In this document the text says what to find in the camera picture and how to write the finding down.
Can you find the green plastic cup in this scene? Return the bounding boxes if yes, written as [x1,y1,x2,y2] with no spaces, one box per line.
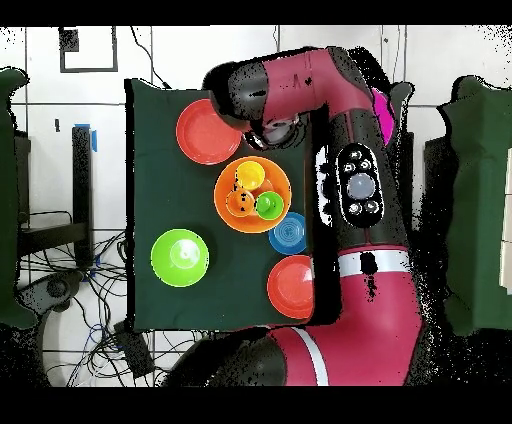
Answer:
[254,190,286,221]

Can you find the orange plastic cup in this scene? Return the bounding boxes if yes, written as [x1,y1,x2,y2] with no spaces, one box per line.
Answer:
[225,188,256,218]

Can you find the yellow plastic cup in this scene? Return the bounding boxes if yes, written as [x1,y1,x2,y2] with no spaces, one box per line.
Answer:
[234,160,266,191]

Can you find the orange plastic bowl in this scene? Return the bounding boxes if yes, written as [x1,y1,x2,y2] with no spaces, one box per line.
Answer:
[213,155,293,234]

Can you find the black computer tower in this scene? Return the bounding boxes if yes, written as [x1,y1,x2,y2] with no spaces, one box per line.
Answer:
[423,135,457,237]

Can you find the blue plastic bowl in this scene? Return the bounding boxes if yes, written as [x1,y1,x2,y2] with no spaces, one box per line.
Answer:
[267,211,308,256]

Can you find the red plastic bowl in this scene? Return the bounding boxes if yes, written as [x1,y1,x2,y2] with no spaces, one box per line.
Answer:
[266,254,316,320]
[175,98,244,166]

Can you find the dark green table cloth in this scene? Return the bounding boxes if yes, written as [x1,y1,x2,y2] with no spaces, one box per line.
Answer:
[124,77,415,334]

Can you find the green plastic bowl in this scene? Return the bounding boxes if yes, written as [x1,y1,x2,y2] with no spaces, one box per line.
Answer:
[150,228,210,288]

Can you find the pink plastic bowl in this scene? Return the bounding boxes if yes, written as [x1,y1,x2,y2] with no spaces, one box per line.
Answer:
[371,87,396,147]

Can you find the black metal stand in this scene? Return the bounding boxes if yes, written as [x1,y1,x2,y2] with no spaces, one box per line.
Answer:
[17,124,95,269]

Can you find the blue tape strip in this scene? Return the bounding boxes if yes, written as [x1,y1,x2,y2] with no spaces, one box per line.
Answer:
[73,122,98,153]

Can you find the black power adapter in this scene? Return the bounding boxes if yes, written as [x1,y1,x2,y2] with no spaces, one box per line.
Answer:
[113,321,156,379]

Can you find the black rounded floor machine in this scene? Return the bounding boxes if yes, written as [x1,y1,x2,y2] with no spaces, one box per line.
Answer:
[15,269,87,321]

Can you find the neighbouring green cloth table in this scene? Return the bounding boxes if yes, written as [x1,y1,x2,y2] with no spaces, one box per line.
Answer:
[433,75,512,337]
[0,67,39,330]

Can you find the white paper sheet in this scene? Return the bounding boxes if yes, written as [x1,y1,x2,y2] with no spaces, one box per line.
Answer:
[498,146,512,296]

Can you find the black floor cable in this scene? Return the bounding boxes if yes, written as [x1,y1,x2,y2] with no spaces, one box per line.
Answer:
[128,25,172,90]

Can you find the blue cable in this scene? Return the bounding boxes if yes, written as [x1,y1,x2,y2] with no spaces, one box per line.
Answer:
[85,321,107,347]

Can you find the tangle of black cables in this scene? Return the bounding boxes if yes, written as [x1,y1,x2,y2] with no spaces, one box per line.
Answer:
[17,209,197,387]

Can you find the black square floor frame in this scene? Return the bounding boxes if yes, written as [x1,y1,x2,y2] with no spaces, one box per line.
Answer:
[58,26,120,74]

